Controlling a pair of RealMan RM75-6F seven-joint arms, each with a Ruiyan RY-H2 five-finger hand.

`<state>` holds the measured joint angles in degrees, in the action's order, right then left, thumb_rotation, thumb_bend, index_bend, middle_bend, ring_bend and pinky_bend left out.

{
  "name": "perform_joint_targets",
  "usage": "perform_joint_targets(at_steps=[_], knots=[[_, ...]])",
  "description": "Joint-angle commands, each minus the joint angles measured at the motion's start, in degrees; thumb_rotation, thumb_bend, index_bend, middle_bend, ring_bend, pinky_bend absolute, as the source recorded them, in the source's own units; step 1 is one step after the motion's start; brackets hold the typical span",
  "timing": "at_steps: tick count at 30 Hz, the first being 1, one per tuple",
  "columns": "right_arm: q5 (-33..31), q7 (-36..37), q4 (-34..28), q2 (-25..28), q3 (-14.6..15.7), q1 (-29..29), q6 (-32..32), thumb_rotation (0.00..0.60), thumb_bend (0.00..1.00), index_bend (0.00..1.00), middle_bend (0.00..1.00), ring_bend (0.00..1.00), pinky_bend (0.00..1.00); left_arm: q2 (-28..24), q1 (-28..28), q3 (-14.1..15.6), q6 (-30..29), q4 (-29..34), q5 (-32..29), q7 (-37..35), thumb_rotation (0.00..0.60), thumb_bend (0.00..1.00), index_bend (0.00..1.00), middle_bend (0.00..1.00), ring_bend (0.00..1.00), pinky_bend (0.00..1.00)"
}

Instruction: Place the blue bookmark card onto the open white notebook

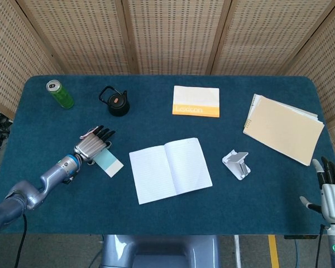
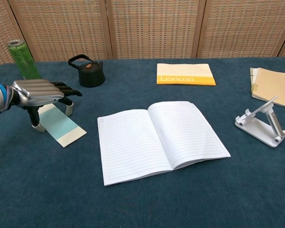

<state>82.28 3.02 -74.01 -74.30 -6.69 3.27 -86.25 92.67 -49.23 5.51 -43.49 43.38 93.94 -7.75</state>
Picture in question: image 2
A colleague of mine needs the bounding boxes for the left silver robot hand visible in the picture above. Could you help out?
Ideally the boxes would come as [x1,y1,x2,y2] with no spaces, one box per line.
[10,79,83,132]

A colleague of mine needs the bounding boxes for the teal cream bookmark pink tassel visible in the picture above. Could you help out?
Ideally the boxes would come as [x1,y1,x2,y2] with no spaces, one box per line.
[38,104,87,148]

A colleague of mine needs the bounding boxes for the yellow white Lexicon book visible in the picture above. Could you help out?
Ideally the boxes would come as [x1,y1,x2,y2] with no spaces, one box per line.
[156,63,217,86]

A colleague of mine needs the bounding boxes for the green drink can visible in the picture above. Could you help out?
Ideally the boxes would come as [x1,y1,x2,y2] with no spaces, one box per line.
[7,39,42,81]

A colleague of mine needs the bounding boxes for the black cast iron teapot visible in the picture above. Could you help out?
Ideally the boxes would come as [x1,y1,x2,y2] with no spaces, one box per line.
[68,54,106,88]

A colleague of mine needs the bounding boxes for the dark blue table cloth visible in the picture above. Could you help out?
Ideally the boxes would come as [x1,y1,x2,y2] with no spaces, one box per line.
[0,57,285,228]

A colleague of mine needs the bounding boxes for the open lined notebook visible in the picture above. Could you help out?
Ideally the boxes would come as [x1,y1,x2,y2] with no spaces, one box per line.
[97,101,231,187]

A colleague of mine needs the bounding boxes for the woven wooden folding screen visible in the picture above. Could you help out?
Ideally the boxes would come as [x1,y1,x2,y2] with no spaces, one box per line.
[0,0,285,69]

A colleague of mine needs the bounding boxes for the white paper spiral notebook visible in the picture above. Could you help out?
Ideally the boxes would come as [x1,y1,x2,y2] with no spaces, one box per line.
[249,67,260,95]

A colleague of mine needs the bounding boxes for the white folding phone stand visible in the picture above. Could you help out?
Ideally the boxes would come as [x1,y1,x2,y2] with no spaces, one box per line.
[234,95,285,148]

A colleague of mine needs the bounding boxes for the beige cover spiral notebook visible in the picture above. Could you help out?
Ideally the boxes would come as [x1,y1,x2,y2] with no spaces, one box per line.
[251,67,285,109]

